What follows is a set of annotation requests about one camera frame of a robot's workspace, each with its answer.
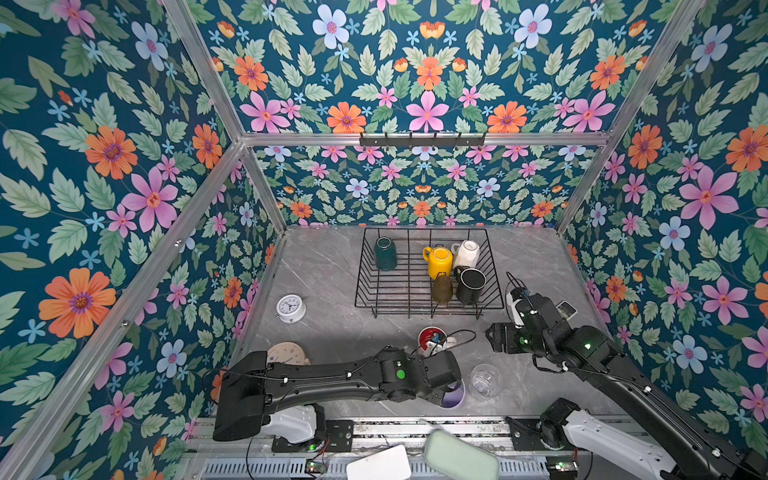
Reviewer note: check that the clear glass tumbler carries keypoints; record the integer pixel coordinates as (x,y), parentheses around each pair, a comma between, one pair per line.
(485,381)

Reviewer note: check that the black wall hook rail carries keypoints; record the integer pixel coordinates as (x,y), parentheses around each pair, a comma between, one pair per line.
(409,140)

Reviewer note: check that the beige alarm clock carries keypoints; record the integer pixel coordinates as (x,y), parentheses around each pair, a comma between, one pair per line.
(289,353)

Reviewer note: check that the dark green mug cream inside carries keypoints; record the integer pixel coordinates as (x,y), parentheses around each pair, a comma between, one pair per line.
(385,254)

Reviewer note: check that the pale green rectangular box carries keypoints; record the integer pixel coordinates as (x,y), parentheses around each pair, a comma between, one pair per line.
(457,459)

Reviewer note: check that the small white round timer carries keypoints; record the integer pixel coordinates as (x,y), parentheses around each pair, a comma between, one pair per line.
(290,309)

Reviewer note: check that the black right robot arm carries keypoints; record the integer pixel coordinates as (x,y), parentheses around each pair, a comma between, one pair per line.
(681,447)

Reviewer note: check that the olive green glass tumbler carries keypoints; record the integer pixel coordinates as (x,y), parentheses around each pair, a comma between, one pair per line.
(442,288)

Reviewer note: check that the yellow mug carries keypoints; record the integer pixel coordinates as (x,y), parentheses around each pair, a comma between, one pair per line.
(439,261)

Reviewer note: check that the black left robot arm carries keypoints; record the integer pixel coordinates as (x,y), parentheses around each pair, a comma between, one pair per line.
(259,396)

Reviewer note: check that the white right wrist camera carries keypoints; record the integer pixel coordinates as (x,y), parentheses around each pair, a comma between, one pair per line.
(512,298)

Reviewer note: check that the white ceramic mug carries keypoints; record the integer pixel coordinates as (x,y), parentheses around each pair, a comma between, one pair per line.
(465,254)

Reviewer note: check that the lilac plastic cup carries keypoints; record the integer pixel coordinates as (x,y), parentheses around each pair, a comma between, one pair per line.
(454,396)

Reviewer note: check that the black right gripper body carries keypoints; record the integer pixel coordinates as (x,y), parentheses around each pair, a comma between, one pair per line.
(514,340)

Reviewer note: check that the black wire dish rack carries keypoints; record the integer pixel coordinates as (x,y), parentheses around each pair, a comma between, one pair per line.
(407,288)

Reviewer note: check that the white mug red inside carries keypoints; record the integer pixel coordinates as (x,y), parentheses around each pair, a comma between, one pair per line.
(429,333)

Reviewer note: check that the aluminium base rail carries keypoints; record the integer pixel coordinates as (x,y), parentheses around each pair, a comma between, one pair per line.
(480,429)

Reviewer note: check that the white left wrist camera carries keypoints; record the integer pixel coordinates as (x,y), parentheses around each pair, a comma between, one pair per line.
(435,346)

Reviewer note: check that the black mug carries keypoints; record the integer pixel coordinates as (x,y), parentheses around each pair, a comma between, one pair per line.
(470,284)

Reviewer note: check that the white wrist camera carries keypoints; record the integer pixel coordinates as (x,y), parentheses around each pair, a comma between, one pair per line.
(512,298)
(435,346)

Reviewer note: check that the white rectangular box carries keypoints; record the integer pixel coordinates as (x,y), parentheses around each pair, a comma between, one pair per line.
(390,464)

